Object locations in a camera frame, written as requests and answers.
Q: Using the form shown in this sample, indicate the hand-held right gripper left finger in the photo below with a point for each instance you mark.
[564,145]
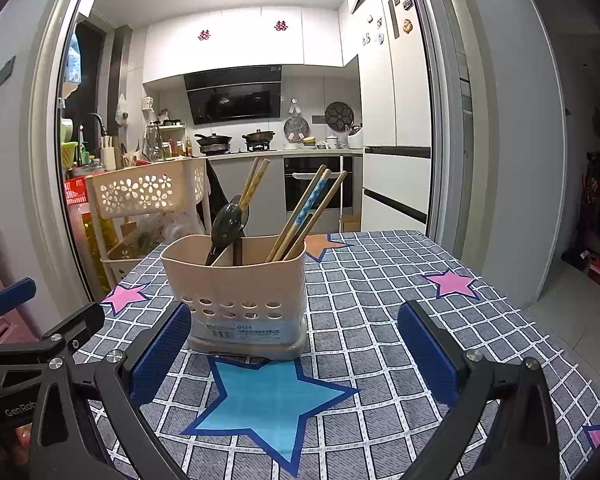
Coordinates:
[160,350]

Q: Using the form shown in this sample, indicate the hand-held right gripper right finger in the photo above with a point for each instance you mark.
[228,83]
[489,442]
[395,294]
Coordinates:
[427,350]

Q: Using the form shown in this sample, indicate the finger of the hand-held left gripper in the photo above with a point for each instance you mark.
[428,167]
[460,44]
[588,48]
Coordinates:
[15,292]
[80,325]

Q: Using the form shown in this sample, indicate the beige plastic utensil holder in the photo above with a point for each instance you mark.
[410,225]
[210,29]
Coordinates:
[240,285]

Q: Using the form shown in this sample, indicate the dark teal plastic spoon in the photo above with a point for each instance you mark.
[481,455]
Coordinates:
[227,222]
[245,210]

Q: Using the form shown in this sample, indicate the blue patterned chopstick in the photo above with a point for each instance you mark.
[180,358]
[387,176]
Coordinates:
[310,205]

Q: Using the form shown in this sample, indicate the yellow oil container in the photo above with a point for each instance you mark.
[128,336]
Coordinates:
[92,240]

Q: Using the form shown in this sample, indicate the grey checked star tablecloth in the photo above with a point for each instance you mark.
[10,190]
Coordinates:
[370,285]

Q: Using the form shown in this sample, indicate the red plastic basket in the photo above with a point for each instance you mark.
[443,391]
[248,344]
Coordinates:
[75,191]

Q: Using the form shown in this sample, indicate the plastic bags in trolley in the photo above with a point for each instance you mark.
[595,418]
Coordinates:
[175,227]

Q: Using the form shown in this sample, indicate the beige flower-cut storage trolley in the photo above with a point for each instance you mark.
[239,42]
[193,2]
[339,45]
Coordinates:
[135,192]

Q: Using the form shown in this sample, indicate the cardboard box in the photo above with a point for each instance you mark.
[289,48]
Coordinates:
[351,223]

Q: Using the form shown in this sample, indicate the green plastic basket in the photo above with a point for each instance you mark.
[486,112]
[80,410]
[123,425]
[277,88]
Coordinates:
[70,154]

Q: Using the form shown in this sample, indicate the knife block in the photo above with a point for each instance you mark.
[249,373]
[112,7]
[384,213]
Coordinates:
[109,152]

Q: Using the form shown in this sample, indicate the kitchen faucet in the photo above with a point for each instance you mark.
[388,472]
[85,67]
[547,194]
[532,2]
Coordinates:
[97,122]

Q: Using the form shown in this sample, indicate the white spice rack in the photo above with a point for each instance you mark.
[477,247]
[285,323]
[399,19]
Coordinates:
[167,140]

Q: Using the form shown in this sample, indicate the white hanging bag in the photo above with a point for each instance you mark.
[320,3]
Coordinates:
[122,111]

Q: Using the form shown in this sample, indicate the black wok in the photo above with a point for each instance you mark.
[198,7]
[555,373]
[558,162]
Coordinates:
[214,141]

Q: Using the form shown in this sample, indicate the red decoration clutter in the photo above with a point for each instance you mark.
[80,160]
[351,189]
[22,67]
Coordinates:
[597,210]

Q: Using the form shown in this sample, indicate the white rice cooker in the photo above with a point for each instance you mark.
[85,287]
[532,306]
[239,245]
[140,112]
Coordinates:
[356,139]

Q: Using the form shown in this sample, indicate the black built-in oven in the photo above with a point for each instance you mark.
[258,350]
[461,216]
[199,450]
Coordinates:
[295,170]

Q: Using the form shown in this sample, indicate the black cooking pot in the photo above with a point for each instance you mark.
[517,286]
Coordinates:
[259,139]

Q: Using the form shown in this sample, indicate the white refrigerator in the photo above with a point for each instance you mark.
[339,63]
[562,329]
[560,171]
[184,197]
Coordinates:
[410,110]

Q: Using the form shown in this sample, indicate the dark round hanging pan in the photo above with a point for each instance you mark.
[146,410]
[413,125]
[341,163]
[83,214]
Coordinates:
[339,116]

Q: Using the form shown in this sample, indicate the black range hood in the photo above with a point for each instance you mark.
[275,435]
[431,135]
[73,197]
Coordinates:
[230,100]

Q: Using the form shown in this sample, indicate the red paper decal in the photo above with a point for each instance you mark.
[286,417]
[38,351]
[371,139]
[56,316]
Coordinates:
[280,26]
[203,35]

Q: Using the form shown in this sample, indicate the group of fridge magnets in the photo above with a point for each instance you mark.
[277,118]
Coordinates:
[406,25]

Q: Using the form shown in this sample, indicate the grey sliding door frame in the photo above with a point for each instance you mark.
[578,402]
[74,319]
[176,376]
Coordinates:
[45,160]

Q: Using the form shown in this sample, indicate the dark wall switch panel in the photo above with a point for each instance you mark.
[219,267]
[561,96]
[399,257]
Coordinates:
[5,74]

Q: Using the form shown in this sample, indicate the white wall cabinets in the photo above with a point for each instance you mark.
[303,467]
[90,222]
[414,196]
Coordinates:
[230,45]

